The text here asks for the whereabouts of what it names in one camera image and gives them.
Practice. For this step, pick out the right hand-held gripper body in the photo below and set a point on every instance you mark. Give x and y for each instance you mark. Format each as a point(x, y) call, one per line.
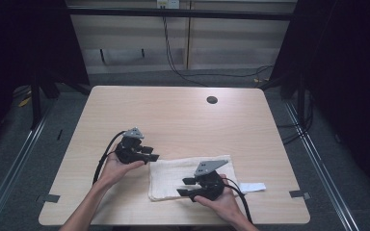
point(212, 186)

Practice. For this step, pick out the metal floor rail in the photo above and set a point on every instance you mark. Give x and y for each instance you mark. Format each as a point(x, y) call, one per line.
point(321, 170)
point(13, 173)

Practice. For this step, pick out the grey tape piece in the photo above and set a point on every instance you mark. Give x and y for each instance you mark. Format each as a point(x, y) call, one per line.
point(52, 198)
point(299, 194)

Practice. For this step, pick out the black curtain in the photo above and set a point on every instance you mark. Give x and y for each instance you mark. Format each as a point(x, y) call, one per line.
point(347, 64)
point(22, 41)

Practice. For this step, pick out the black metal stand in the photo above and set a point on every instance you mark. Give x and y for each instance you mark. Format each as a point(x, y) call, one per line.
point(36, 106)

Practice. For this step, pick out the person's right hand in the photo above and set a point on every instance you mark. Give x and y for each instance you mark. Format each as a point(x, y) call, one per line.
point(226, 205)

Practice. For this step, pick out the white wall power outlet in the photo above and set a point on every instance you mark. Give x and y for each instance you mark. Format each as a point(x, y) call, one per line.
point(168, 4)

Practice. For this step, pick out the yellow object on floor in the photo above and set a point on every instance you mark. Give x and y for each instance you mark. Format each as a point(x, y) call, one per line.
point(24, 102)

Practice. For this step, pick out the black tape strip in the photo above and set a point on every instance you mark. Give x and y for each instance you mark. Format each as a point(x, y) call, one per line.
point(59, 134)

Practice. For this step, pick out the person's left hand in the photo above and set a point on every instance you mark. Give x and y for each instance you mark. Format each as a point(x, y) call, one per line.
point(114, 173)

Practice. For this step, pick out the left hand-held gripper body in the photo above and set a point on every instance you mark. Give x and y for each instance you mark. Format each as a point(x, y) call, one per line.
point(128, 152)

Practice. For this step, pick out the black horizontal metal bar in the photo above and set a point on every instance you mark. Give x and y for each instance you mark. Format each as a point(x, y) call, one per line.
point(125, 12)

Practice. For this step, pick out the cream towel with white label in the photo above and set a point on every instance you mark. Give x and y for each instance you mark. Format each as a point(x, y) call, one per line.
point(167, 179)

